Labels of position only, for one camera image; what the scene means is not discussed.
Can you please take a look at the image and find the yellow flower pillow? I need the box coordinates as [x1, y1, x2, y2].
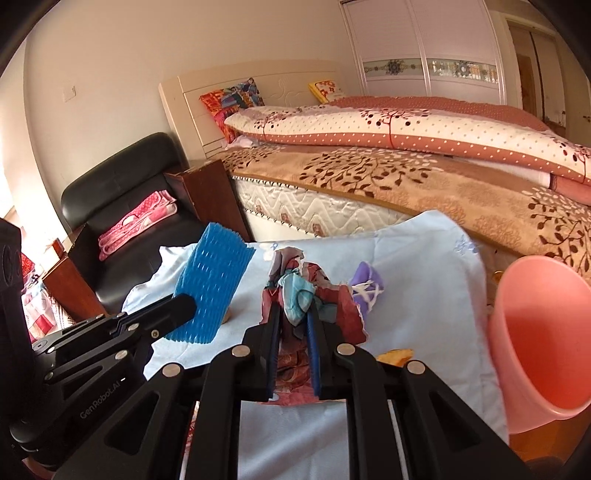
[308, 79, 347, 103]

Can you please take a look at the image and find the pink folded towel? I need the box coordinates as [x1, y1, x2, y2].
[98, 191, 178, 261]

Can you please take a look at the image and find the purple wrapper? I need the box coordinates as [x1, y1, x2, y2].
[348, 261, 385, 317]

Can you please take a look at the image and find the light blue tablecloth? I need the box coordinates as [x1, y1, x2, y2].
[121, 210, 511, 480]

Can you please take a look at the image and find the white sliding door wardrobe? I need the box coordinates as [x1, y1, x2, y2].
[339, 0, 509, 107]

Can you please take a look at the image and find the patterned red white cloth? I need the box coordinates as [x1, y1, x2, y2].
[21, 254, 70, 342]

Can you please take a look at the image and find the floral paper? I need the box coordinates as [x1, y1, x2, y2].
[261, 247, 370, 407]

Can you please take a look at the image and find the dark wooden nightstand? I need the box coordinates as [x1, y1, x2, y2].
[165, 159, 252, 243]

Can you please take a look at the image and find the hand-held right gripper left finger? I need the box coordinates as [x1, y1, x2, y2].
[53, 302, 283, 480]

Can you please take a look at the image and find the colourful printed pillow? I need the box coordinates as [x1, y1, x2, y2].
[200, 78, 265, 144]

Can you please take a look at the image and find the blue foam net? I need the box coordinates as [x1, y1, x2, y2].
[165, 222, 256, 346]

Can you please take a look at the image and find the folded polka dot quilt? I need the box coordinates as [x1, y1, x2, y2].
[224, 96, 591, 206]

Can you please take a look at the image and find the pink plastic bucket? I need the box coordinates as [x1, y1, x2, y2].
[488, 256, 591, 435]

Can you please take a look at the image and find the brown wooden cabinet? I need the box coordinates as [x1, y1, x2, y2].
[41, 226, 107, 324]

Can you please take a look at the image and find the bed with leaf-pattern blanket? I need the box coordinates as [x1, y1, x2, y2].
[217, 145, 591, 289]

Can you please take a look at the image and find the orange peel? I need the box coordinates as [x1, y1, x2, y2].
[375, 349, 413, 364]

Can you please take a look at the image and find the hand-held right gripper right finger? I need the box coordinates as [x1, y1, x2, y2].
[305, 302, 541, 480]

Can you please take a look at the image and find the white quilted mattress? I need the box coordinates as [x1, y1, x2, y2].
[231, 175, 416, 241]

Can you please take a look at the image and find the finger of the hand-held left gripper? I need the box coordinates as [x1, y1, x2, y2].
[30, 294, 197, 385]

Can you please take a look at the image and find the black leather armchair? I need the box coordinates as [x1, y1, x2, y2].
[61, 132, 213, 310]

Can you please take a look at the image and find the white bed headboard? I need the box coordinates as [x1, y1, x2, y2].
[158, 71, 345, 160]

